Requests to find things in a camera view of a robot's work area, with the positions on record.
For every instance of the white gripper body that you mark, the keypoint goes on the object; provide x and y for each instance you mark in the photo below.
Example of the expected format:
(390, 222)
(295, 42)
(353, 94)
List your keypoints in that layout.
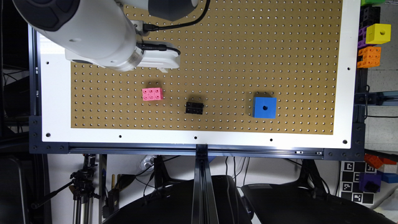
(155, 54)

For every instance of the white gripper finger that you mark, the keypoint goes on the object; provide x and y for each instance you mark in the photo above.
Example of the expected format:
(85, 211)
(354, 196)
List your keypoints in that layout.
(163, 70)

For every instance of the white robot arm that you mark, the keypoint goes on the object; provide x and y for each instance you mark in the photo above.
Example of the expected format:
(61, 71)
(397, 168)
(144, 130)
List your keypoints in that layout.
(99, 32)

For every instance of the pink lego-style block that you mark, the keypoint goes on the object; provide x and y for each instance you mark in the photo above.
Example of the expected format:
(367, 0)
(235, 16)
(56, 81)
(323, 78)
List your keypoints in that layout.
(152, 94)

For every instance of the black lego-style block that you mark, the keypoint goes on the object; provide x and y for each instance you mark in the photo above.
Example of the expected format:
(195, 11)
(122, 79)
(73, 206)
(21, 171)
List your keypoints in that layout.
(194, 108)

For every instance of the purple lego-style block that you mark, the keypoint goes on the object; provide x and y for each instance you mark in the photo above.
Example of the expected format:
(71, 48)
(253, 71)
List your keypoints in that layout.
(362, 38)

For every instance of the green block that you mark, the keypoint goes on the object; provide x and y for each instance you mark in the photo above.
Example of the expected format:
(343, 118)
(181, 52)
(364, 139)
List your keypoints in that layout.
(372, 2)

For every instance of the orange lego-style block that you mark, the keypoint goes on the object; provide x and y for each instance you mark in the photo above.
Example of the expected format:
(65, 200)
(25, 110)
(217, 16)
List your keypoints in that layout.
(370, 57)

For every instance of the black block stack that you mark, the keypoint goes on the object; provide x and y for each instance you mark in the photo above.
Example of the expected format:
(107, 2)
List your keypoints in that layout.
(369, 15)

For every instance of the orange-red block on floor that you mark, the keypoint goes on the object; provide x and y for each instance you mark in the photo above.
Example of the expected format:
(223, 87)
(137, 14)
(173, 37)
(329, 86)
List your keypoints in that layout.
(373, 161)

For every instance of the blue block on floor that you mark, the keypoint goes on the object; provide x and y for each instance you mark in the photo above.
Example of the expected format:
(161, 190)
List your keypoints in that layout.
(389, 178)

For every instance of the brown pegboard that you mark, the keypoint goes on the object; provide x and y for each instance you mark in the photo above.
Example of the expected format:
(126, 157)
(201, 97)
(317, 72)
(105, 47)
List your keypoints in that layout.
(287, 49)

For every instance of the blue cube with hole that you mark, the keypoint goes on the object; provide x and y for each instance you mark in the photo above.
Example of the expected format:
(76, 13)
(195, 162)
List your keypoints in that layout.
(264, 106)

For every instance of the black office chair left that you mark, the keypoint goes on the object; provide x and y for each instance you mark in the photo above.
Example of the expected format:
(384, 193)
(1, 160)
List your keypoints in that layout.
(174, 205)

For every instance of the black office chair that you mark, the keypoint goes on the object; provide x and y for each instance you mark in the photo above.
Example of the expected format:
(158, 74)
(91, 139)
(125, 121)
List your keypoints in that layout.
(174, 205)
(286, 204)

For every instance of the black office chair right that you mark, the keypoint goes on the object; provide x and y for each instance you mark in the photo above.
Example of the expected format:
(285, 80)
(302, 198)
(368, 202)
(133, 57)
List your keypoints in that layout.
(286, 204)

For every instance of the yellow cube with hole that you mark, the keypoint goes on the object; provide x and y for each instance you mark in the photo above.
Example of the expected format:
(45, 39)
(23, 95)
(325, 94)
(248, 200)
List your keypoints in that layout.
(378, 34)

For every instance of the fiducial marker sheet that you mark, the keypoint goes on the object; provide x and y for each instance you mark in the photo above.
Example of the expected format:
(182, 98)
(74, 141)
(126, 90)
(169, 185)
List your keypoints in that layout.
(349, 182)

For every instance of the purple cube on floor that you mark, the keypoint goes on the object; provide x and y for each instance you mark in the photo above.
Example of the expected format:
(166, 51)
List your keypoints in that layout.
(369, 182)

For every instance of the black camera tripod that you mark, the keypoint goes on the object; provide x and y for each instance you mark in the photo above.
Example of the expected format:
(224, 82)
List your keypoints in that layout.
(82, 188)

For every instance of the dark aluminium table frame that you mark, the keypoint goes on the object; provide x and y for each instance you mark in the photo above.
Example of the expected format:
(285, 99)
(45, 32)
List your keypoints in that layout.
(50, 133)

